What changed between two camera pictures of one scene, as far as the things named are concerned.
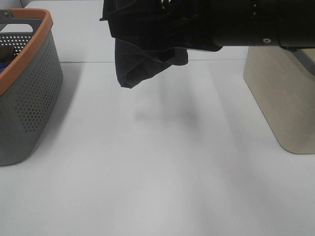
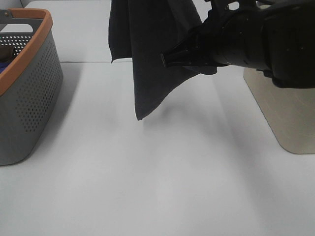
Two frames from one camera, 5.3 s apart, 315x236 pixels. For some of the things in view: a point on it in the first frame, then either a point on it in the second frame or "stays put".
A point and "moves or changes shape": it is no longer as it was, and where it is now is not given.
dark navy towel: (135, 65) moves or changes shape
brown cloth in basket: (6, 54) stays put
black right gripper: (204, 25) → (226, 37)
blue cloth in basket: (3, 66) stays put
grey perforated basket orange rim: (33, 80) stays put
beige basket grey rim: (282, 80) stays put
